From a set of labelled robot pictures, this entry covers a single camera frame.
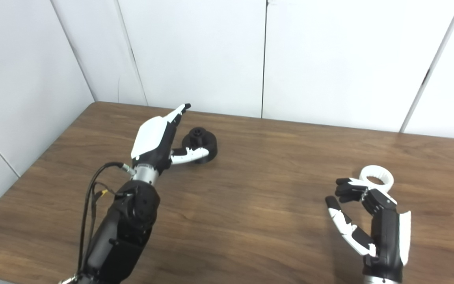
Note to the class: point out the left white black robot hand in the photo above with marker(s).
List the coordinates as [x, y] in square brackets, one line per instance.
[153, 138]

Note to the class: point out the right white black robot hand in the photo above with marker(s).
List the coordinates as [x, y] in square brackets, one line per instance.
[386, 232]

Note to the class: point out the round black plastic part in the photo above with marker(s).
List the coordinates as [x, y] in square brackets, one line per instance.
[205, 140]

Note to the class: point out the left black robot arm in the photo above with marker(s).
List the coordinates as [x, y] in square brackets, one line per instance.
[126, 228]

